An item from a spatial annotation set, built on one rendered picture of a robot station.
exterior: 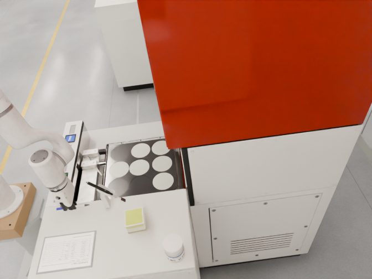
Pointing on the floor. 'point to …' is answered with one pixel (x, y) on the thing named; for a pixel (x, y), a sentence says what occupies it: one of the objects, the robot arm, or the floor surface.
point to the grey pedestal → (30, 235)
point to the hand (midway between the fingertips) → (71, 204)
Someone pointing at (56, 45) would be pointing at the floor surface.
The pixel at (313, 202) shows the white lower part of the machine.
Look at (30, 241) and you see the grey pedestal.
